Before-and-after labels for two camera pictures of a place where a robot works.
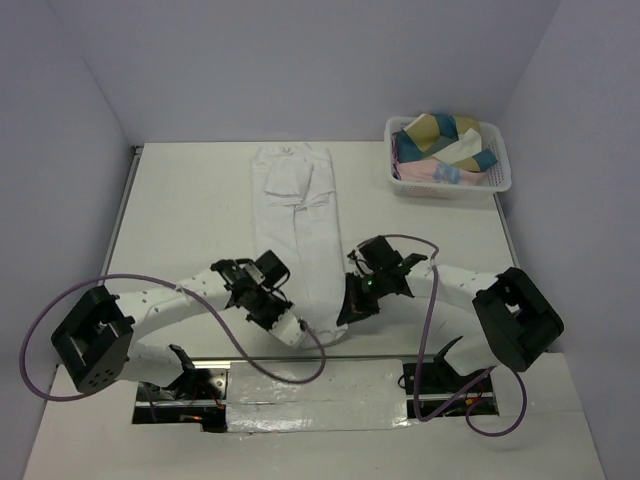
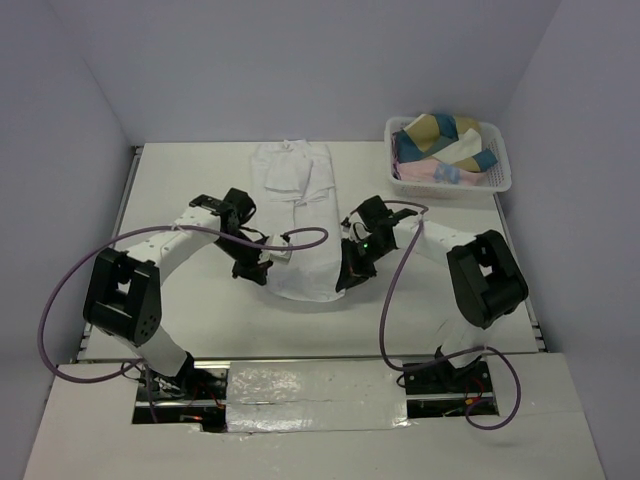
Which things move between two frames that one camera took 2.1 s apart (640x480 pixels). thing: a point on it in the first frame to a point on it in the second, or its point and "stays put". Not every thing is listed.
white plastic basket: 496,179 stays put
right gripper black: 355,306 to 353,270
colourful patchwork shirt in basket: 449,139 stays put
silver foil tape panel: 314,396 stays put
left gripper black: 281,306 to 253,269
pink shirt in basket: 430,170 stays put
